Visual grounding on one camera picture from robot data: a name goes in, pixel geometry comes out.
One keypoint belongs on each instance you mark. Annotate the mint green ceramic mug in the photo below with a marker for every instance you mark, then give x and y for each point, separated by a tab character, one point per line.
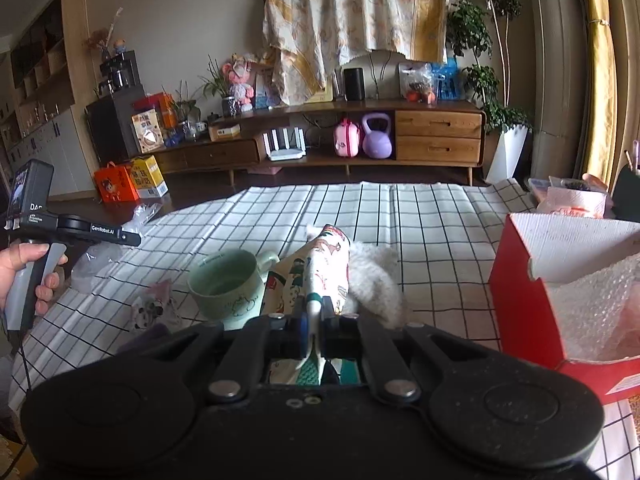
228	286

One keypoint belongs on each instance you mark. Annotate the fluffy white cloth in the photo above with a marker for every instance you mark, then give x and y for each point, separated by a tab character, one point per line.
371	284

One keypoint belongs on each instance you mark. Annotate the panda print pouch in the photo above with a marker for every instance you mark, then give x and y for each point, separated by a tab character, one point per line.
156	306

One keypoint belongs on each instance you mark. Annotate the green orange tissue box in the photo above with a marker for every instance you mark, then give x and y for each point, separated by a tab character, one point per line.
626	194

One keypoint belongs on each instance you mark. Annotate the blue plastic bag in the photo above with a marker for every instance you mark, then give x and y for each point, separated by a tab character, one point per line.
446	80

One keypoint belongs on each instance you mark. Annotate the coffee maker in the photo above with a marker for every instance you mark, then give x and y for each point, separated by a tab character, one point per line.
118	73

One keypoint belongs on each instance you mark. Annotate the black cylindrical speaker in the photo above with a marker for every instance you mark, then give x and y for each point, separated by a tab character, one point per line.
354	88

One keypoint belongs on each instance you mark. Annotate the pink plush doll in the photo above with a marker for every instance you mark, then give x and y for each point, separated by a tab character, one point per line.
237	72

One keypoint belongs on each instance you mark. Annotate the pink tissue pack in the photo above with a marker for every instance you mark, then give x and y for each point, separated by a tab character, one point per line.
573	197

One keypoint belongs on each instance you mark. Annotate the black small fridge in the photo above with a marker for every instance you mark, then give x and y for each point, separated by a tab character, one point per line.
110	126

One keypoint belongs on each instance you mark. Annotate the potted green tree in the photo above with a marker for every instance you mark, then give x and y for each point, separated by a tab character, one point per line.
480	30

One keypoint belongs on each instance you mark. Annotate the wooden TV console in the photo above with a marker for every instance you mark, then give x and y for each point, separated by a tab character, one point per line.
447	134

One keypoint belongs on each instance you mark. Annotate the bag of fruit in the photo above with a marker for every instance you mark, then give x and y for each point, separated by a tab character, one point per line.
417	82

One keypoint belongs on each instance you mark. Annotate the person's left hand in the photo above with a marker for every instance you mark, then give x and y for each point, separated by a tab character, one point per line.
14	259

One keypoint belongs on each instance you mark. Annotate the white wifi router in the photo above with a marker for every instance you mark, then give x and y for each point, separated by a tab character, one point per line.
284	144

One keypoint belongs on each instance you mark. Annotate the yellow curtain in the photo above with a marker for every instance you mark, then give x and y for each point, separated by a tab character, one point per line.
601	97

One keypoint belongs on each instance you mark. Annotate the yellow cardboard box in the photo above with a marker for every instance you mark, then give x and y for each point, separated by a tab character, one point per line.
148	179

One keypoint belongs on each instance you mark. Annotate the snack box on console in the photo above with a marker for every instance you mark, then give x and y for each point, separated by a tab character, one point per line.
149	135

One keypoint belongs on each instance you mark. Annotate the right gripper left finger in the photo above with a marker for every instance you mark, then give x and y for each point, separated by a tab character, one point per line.
266	338

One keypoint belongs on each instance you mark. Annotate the purple kettlebell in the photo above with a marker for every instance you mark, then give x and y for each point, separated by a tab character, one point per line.
376	142

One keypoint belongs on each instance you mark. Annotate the orange gift bag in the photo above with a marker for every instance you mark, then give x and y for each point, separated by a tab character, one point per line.
115	184

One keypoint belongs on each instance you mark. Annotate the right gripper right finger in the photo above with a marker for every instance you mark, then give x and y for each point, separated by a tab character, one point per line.
361	338

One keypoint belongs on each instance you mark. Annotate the red cardboard box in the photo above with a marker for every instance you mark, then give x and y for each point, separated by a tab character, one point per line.
539	250

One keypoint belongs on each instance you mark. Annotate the black white checkered tablecloth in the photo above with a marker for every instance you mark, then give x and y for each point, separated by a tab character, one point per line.
97	400

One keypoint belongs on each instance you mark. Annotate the floral cloth over TV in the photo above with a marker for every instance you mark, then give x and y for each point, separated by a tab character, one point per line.
308	39

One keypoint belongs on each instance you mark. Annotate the printed Christmas cloth bag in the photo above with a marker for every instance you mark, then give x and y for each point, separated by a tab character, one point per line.
316	270

